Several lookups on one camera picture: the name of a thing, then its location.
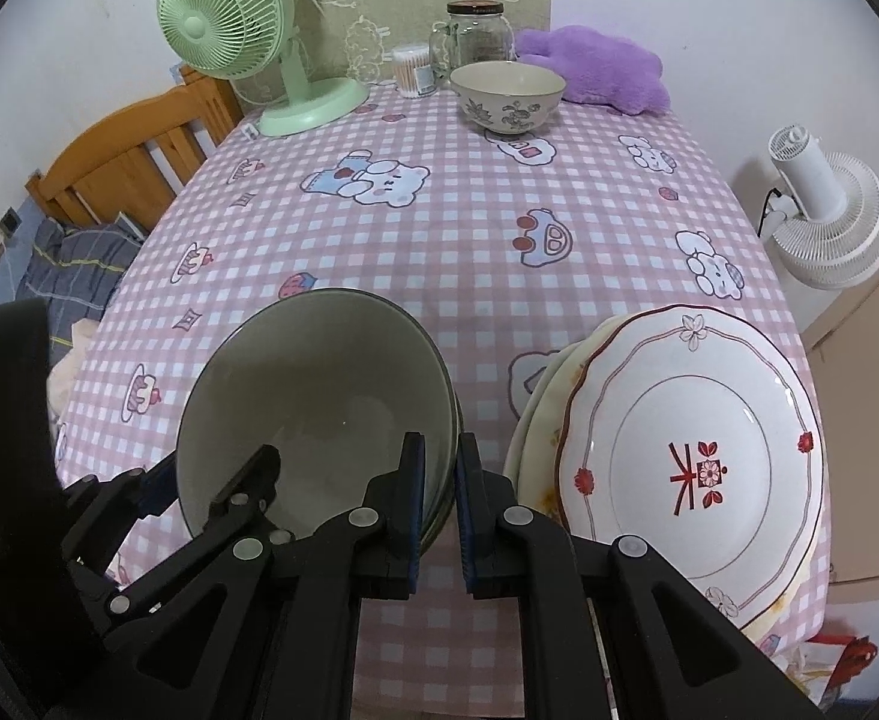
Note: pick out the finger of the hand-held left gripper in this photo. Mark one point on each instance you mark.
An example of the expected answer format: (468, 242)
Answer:
(248, 487)
(156, 487)

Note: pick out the glass mug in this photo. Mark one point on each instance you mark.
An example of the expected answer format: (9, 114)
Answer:
(443, 49)

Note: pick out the cream cloth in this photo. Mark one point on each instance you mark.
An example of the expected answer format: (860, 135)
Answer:
(64, 382)

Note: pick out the wall socket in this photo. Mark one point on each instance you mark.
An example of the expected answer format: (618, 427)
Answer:
(9, 220)

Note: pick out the glass jar with black lid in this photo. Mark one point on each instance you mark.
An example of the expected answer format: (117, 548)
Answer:
(480, 37)

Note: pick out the red printed bag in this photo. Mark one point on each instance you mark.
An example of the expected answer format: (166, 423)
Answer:
(844, 660)

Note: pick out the purple plush cushion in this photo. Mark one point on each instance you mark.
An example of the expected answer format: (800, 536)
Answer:
(597, 67)

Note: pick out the blue plaid blanket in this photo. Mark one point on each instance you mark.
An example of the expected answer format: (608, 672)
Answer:
(72, 262)

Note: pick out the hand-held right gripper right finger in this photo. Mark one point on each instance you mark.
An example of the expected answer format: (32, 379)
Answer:
(464, 532)

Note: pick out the cotton swab box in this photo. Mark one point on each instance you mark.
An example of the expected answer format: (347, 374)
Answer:
(413, 67)

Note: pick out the pink checked tablecloth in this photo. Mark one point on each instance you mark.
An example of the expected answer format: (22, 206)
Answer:
(447, 240)

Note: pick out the white fan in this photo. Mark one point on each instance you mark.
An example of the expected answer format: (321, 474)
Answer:
(837, 225)

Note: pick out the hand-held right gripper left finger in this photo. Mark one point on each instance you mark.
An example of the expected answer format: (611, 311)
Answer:
(413, 525)

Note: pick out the white plate with red rim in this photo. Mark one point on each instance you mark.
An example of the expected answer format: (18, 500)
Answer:
(709, 390)

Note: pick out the white power plug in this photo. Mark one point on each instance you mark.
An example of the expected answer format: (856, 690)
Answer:
(251, 131)

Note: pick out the grey floral ceramic bowl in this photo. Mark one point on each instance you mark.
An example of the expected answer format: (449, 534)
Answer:
(507, 109)
(319, 375)

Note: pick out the green desk fan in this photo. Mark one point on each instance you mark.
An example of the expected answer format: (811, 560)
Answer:
(214, 15)

